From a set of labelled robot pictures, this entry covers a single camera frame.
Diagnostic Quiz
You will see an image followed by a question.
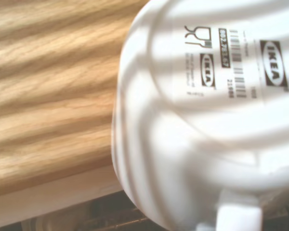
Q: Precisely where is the white ribbed mug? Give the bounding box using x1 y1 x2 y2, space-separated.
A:
110 0 289 231

